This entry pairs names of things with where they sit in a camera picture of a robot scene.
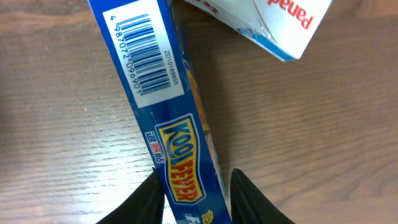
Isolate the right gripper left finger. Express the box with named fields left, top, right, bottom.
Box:
left=97, top=168, right=165, bottom=224

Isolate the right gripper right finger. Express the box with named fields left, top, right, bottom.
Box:
left=230, top=169, right=294, bottom=224

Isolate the blue Kool Fever box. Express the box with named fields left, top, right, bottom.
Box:
left=89, top=0, right=231, bottom=223

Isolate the white blue Panadol box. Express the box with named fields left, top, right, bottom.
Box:
left=185, top=0, right=332, bottom=62

